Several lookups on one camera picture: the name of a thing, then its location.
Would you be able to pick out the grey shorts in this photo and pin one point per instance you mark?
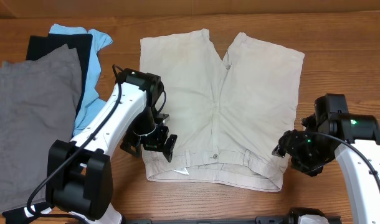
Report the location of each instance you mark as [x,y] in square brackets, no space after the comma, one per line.
[10,194]

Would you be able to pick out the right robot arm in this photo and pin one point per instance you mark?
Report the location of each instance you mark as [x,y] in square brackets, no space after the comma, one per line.
[353,140]

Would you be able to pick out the beige cotton shorts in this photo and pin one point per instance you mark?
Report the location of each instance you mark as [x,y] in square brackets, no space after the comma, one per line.
[227,112]

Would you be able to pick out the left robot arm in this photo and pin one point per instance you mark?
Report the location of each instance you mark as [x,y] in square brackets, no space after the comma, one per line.
[80,173]

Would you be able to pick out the light blue shirt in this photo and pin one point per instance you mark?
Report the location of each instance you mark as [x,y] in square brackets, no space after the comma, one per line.
[91,103]

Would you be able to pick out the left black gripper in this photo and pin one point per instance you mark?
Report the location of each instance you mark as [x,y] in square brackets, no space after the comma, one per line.
[156,143]

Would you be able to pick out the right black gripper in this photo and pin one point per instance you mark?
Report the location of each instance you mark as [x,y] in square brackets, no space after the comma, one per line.
[289,146]

